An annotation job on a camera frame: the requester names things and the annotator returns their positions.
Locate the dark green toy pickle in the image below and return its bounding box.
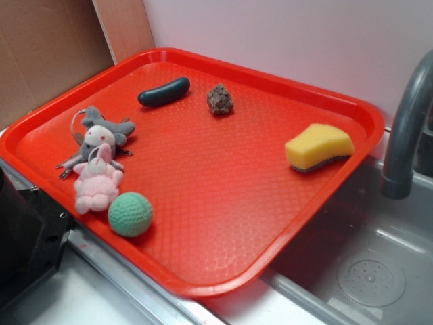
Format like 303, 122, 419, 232
137, 77, 190, 107

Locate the grey plush toy keychain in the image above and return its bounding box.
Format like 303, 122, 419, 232
56, 106, 136, 180

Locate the brown cardboard panel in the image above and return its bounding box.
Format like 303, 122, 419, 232
1, 1, 113, 129

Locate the grey plastic faucet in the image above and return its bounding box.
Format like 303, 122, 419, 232
380, 51, 432, 200

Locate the grey toy sink basin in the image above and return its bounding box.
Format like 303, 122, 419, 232
260, 155, 433, 325

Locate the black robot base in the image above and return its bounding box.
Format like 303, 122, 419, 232
1, 171, 72, 309

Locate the red plastic tray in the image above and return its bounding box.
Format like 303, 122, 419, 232
1, 49, 384, 298

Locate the brown speckled rock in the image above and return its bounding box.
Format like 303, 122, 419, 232
206, 83, 234, 115

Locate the light wooden board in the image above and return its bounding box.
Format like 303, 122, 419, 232
93, 0, 155, 64

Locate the green textured ball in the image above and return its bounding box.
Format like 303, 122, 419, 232
108, 192, 154, 238

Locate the pink plush bunny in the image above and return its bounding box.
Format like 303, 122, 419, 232
72, 144, 124, 215

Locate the yellow sponge with grey pad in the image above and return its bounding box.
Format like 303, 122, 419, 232
285, 123, 355, 172

